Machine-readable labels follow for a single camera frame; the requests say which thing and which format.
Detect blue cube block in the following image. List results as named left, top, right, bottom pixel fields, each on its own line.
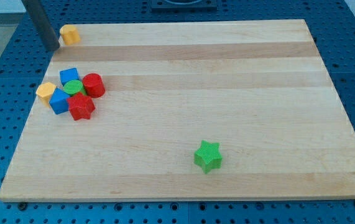
left=59, top=68, right=80, bottom=85

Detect yellow hexagon block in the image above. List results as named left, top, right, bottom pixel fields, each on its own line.
left=35, top=82, right=57, bottom=108

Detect green star block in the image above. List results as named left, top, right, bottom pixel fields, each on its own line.
left=194, top=140, right=223, bottom=174

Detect wooden board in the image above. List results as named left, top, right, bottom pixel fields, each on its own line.
left=0, top=19, right=355, bottom=202

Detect red cylinder block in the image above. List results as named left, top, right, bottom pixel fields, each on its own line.
left=82, top=73, right=106, bottom=98

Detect red star block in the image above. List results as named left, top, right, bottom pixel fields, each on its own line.
left=67, top=93, right=96, bottom=121

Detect green cylinder block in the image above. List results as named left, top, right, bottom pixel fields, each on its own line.
left=63, top=80, right=86, bottom=96

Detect blue triangular block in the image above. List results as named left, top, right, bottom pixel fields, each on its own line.
left=49, top=88, right=70, bottom=114

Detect yellow heart block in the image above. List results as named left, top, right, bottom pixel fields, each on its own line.
left=60, top=24, right=81, bottom=45

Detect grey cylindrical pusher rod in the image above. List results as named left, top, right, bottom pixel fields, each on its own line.
left=21, top=0, right=60, bottom=52

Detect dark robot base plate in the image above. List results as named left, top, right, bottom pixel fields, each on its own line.
left=148, top=0, right=218, bottom=11

